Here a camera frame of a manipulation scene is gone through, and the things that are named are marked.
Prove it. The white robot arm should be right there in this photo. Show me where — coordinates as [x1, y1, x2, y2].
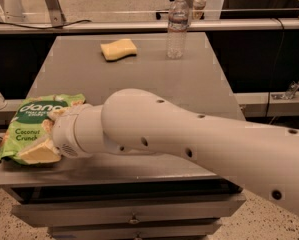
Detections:
[47, 89, 299, 216]

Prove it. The clear plastic water bottle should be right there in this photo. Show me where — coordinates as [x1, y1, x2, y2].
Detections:
[167, 0, 189, 59]

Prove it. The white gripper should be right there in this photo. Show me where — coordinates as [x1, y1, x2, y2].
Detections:
[18, 104, 90, 164]

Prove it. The grey drawer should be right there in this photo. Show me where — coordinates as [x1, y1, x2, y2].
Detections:
[49, 219, 221, 240]
[12, 193, 246, 227]

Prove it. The metal frame strut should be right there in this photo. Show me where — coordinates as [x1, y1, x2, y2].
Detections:
[44, 0, 66, 27]

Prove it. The yellow sponge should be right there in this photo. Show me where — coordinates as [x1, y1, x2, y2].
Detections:
[100, 39, 137, 61]

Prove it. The metal bracket at right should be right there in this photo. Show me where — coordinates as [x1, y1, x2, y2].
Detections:
[271, 80, 299, 100]

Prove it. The upper grey drawer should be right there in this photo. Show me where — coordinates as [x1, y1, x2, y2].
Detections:
[12, 193, 246, 227]

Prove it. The green rice chip bag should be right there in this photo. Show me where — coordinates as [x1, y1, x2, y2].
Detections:
[0, 94, 85, 165]

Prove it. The lower grey drawer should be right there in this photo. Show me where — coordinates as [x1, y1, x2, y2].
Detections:
[49, 219, 221, 240]

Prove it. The black cable on rail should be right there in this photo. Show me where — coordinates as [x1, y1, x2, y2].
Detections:
[0, 19, 93, 30]

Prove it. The grey cabinet with drawers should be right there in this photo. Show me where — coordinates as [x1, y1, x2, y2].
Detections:
[0, 33, 243, 240]

